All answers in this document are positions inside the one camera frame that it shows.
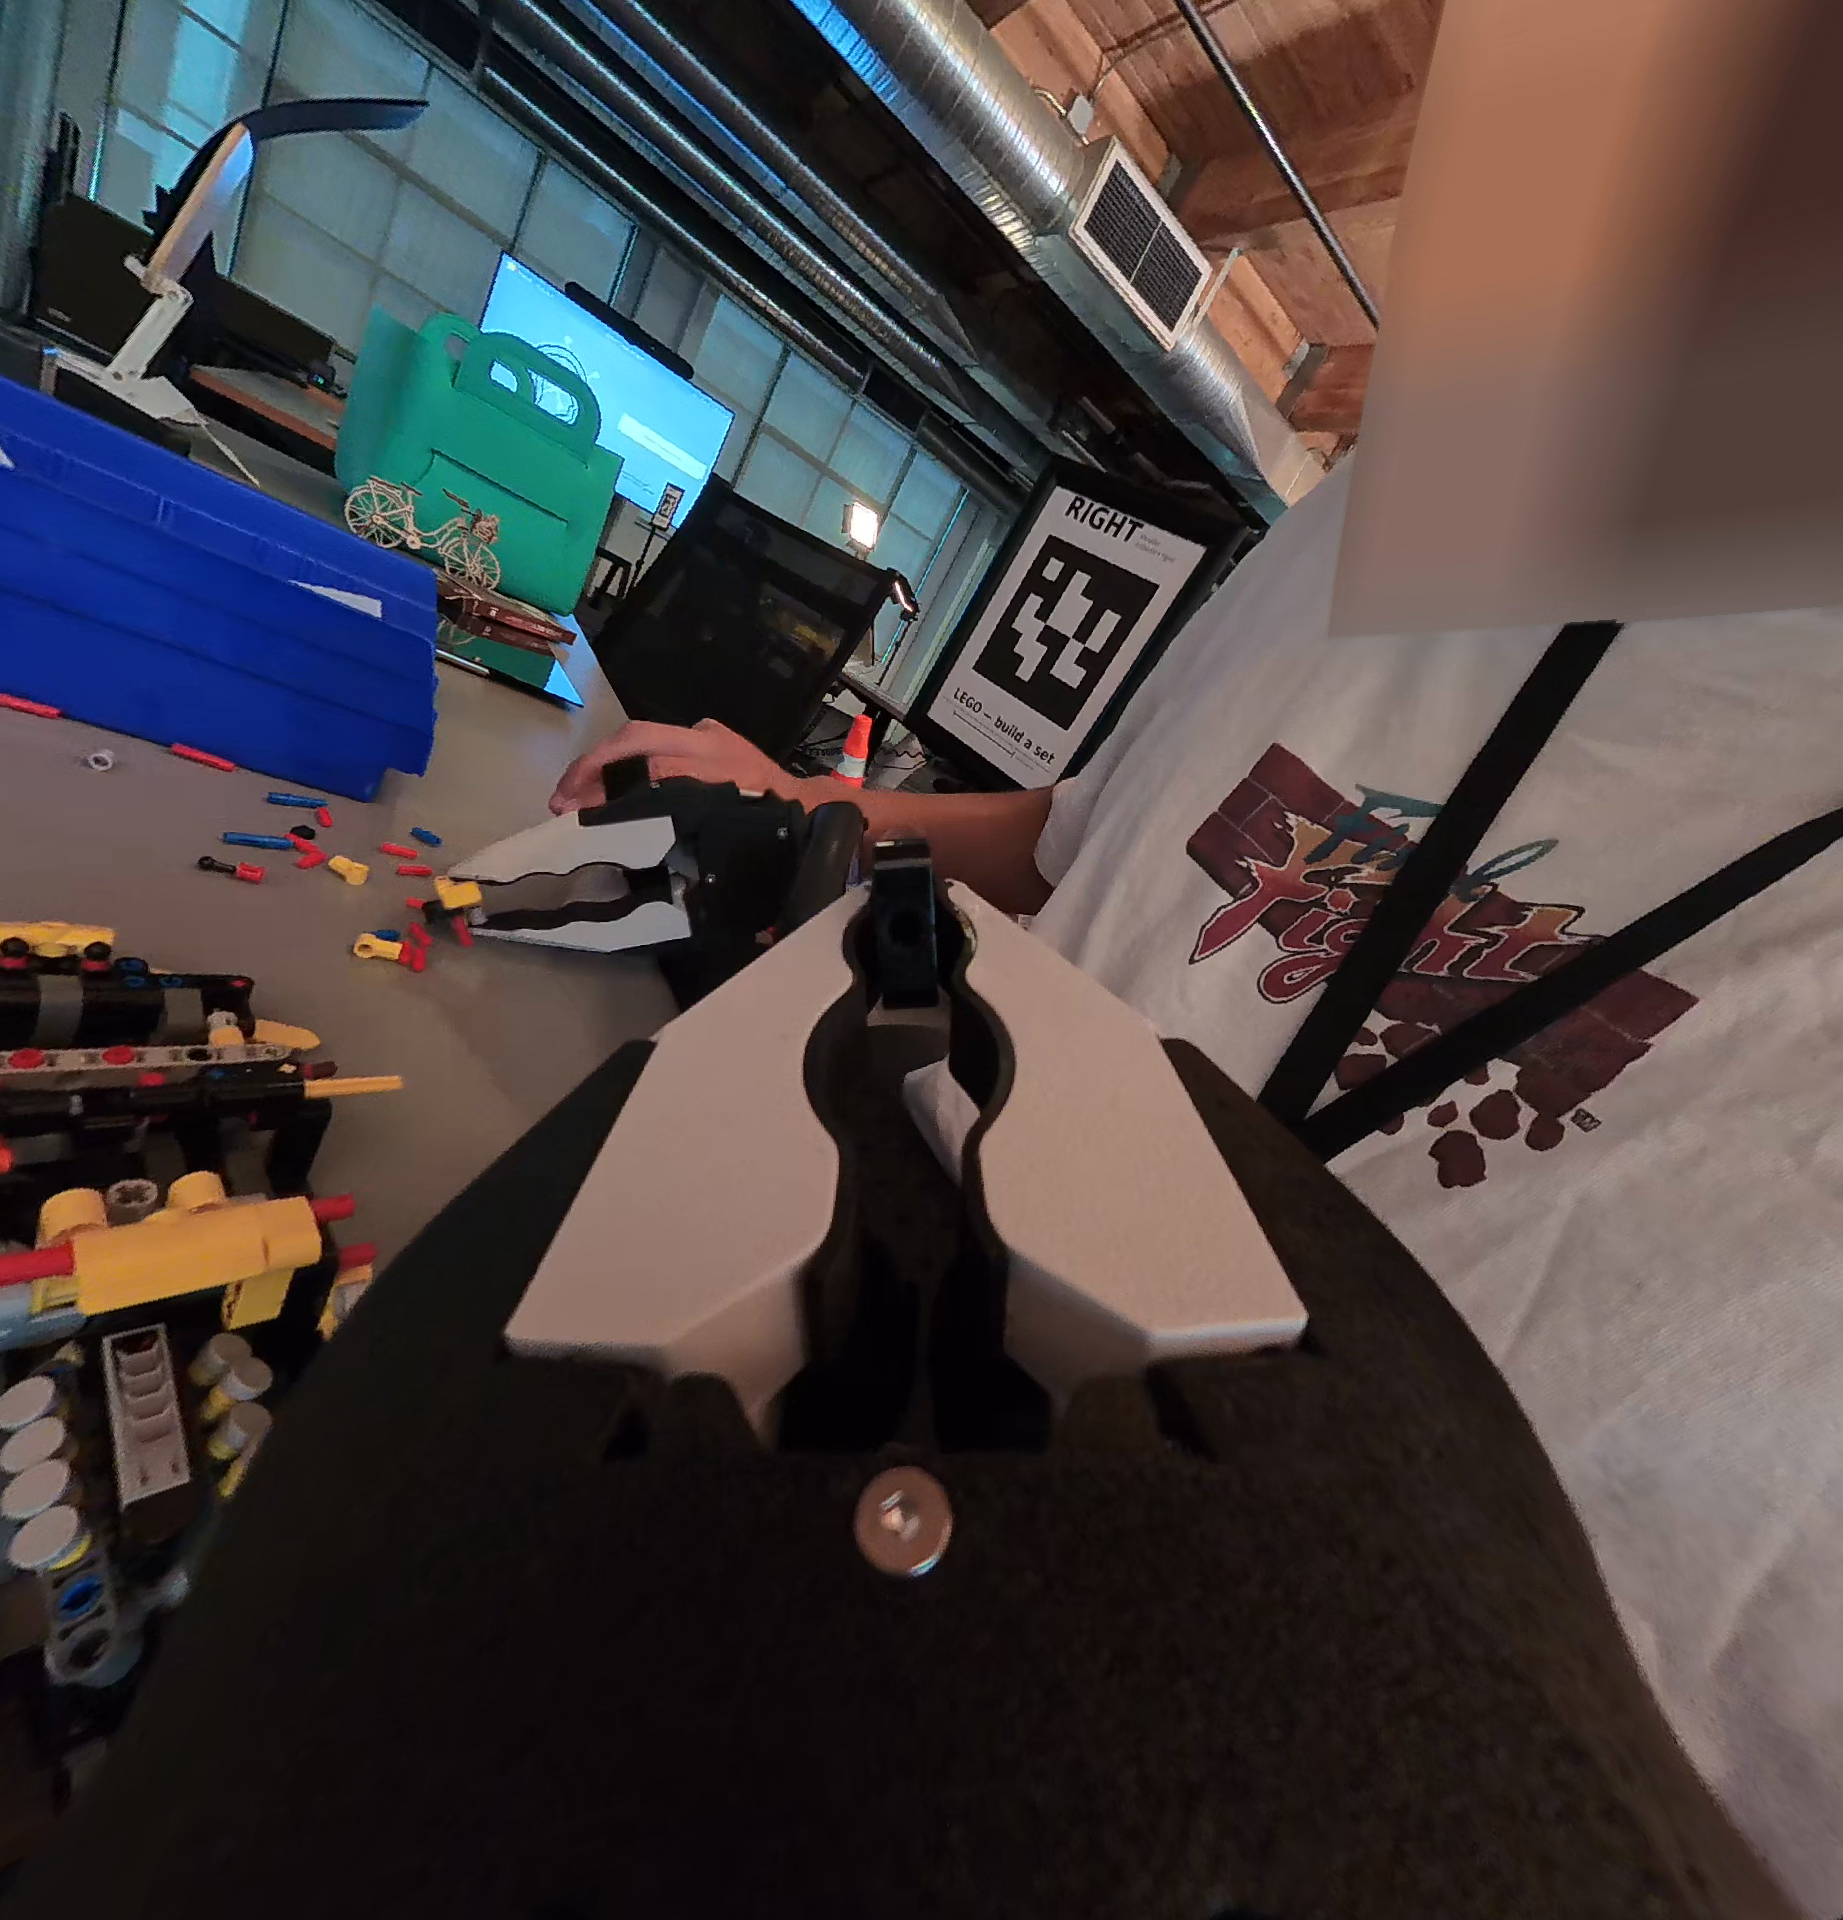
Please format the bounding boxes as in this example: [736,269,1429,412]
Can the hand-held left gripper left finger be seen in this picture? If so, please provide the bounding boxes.
[506,885,881,1417]

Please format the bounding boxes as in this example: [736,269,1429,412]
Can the square code card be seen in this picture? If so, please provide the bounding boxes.
[921,468,1253,793]

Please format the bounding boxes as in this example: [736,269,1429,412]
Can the black monitor screen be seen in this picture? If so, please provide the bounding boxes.
[480,247,741,491]

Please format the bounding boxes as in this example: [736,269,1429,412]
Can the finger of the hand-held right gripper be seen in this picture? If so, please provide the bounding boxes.
[463,888,697,960]
[445,815,683,893]

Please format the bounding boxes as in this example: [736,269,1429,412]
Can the air vent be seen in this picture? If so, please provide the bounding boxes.
[1068,133,1217,352]

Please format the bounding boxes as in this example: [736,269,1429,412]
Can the desk lamp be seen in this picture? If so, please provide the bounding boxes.
[47,96,433,439]

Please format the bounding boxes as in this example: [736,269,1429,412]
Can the scattered small lego pieces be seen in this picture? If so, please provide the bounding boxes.
[0,689,484,977]

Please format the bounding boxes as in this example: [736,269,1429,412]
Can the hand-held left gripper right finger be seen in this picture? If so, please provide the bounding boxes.
[943,885,1309,1417]

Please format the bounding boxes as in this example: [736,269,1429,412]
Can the miniature bicycle model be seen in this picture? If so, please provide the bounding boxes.
[341,476,506,590]

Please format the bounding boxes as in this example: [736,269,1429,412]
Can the black lego frame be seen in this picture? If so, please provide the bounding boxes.
[867,834,950,1010]

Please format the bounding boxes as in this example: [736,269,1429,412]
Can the teal container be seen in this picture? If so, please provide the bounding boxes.
[336,307,623,620]

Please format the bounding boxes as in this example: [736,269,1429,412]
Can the black lanyard strap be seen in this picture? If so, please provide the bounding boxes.
[1259,620,1843,1157]

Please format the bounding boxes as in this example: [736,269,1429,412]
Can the metal air duct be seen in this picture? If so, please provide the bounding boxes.
[789,0,1302,515]

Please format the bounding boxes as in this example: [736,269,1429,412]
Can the lego car model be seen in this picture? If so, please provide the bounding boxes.
[0,916,405,1693]

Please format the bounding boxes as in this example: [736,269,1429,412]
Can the person's right hand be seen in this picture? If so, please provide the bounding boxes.
[547,716,804,819]

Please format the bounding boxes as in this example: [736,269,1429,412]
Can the blue plastic bin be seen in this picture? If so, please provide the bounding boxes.
[0,362,445,799]

